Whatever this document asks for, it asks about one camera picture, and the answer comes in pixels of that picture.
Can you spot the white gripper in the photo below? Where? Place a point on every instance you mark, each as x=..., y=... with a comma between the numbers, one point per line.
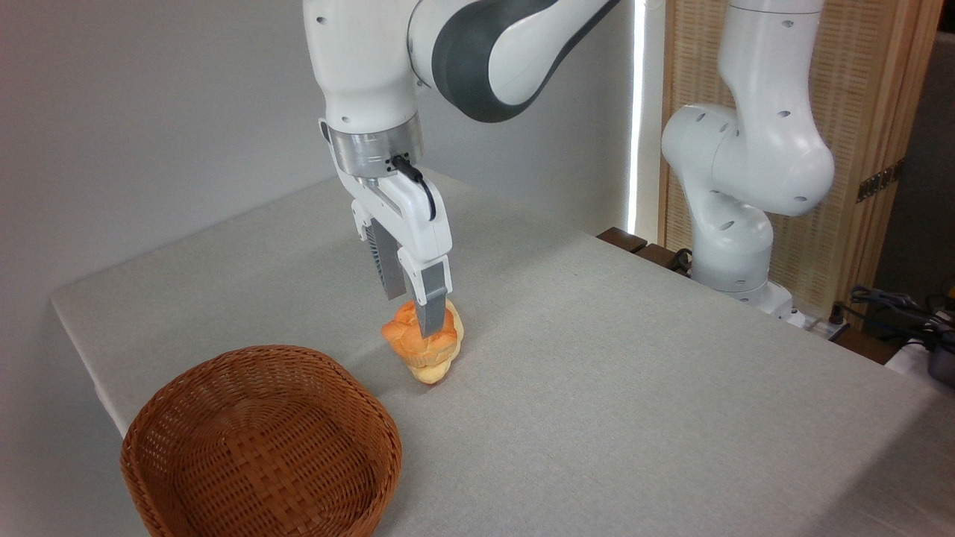
x=414, y=220

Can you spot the orange braided bread bun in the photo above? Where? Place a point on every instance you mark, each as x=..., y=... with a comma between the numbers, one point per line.
x=399, y=339

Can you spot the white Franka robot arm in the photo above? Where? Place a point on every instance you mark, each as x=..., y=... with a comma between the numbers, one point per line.
x=746, y=149

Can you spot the pale yellow croissant bread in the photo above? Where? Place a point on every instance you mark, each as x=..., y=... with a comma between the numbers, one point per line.
x=431, y=373

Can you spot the brown woven wicker basket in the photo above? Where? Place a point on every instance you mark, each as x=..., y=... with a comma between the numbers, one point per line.
x=261, y=447

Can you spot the grey tablecloth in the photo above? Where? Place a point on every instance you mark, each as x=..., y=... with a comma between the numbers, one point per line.
x=634, y=388

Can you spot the bright white light strip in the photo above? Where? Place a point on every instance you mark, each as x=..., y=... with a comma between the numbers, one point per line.
x=636, y=112

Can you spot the black metal screen hinge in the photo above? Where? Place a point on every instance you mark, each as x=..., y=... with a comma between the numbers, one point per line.
x=880, y=181

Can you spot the light wooden folding screen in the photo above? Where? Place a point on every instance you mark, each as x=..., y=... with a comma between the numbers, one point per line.
x=873, y=89

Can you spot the dark grey device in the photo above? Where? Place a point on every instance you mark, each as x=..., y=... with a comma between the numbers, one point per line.
x=944, y=365

